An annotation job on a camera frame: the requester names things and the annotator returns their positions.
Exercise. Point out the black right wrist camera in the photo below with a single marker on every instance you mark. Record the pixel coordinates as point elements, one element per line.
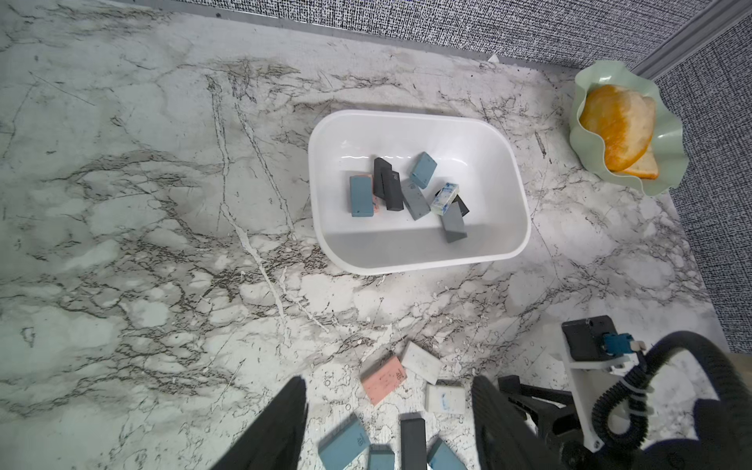
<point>595,356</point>

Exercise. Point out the white eraser middle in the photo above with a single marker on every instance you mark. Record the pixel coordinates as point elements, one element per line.
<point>445,399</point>

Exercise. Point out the bread pieces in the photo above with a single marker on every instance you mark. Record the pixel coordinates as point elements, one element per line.
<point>625,120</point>

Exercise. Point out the grey eraser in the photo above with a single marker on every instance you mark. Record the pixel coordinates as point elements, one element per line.
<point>453,224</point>
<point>414,200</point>

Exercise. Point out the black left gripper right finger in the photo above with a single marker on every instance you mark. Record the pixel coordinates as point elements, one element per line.
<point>503,440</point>

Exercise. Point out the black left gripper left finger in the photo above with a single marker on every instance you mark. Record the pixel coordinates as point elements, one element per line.
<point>275,438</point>

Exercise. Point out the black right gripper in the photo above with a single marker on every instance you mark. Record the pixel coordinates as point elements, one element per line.
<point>555,416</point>

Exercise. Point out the black eraser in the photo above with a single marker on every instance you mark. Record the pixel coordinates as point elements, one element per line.
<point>381,169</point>
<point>412,432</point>
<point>393,196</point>

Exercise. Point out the white eraser upper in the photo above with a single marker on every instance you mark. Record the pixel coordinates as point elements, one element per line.
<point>421,363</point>

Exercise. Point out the green scalloped plate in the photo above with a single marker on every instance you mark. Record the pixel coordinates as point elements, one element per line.
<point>667,140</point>

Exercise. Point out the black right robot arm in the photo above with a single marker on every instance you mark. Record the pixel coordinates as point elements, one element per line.
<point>716,446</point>

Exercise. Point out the teal eraser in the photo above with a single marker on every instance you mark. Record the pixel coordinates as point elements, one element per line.
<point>423,170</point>
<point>441,457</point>
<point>381,457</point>
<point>361,196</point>
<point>342,446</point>

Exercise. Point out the white storage box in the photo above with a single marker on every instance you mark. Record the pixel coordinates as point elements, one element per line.
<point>469,152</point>

